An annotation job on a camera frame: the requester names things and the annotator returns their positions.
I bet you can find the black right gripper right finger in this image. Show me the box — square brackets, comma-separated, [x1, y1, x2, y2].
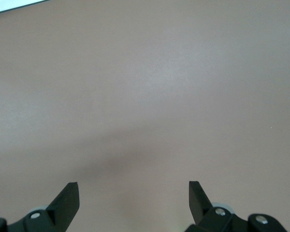
[184, 180, 289, 232]

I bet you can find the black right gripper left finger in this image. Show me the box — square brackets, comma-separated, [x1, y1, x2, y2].
[0, 182, 80, 232]

